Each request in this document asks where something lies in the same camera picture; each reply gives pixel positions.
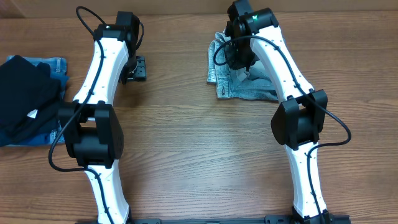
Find light blue denim shorts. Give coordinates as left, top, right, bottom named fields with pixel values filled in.
left=207, top=32, right=278, bottom=101

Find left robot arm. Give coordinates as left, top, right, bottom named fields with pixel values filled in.
left=58, top=11, right=147, bottom=223

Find folded blue jeans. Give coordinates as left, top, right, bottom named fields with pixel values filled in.
left=9, top=57, right=69, bottom=146

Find folded black garment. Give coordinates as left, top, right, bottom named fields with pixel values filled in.
left=1, top=55, right=62, bottom=146

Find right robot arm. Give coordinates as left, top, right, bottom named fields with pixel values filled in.
left=226, top=1, right=331, bottom=223

